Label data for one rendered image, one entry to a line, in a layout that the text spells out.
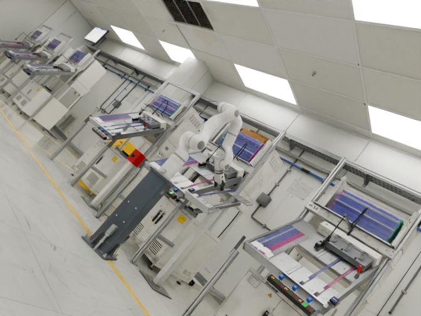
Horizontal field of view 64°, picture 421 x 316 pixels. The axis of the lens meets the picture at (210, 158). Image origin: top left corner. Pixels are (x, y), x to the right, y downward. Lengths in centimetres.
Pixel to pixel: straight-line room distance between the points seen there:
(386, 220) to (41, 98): 612
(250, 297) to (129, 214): 110
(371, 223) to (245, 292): 110
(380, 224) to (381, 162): 212
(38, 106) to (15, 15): 433
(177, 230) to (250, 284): 90
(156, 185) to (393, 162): 330
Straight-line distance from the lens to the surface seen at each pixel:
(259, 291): 277
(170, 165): 257
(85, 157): 481
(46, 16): 1128
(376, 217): 294
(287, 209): 480
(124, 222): 255
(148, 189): 254
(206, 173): 342
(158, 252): 331
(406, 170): 486
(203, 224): 291
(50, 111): 733
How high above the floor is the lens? 62
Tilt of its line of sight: 9 degrees up
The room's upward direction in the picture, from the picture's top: 41 degrees clockwise
